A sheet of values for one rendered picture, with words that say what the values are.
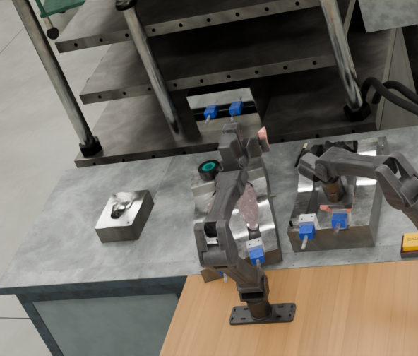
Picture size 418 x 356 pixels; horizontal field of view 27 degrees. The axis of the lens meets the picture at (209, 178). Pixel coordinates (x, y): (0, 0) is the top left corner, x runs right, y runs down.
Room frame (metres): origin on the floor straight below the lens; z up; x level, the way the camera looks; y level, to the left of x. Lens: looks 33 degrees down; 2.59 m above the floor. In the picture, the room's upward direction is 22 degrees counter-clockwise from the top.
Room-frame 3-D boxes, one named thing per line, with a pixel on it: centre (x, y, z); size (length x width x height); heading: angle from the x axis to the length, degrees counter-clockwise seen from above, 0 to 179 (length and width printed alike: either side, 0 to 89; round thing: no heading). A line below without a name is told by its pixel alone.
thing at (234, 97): (3.31, -0.27, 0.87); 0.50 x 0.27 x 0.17; 153
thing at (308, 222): (2.14, -0.21, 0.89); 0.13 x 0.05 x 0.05; 153
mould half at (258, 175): (2.44, -0.03, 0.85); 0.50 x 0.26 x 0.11; 170
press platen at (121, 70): (3.45, -0.28, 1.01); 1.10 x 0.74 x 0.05; 63
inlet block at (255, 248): (2.16, -0.05, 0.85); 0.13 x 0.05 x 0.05; 170
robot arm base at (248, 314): (1.98, 0.00, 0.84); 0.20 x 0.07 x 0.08; 64
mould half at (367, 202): (2.35, -0.39, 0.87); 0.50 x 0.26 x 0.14; 153
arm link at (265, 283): (1.99, 0.00, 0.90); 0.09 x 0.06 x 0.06; 64
